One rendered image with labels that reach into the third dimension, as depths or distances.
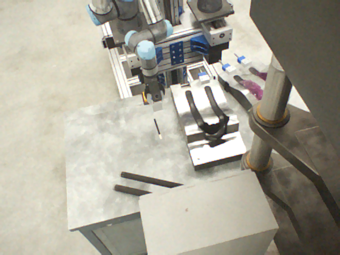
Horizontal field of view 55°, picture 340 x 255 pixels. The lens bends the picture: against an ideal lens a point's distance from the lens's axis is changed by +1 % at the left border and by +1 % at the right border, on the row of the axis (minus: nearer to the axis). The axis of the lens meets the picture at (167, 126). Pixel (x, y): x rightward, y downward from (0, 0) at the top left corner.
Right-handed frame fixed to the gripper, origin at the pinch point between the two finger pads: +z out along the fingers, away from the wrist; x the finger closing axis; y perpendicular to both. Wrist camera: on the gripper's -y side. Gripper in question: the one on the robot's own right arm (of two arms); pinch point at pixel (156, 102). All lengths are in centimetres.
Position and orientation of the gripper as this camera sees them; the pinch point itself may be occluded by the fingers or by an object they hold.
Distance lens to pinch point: 166.7
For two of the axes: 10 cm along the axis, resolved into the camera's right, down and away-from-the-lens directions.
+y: -2.2, -7.8, 5.9
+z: 0.9, 5.8, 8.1
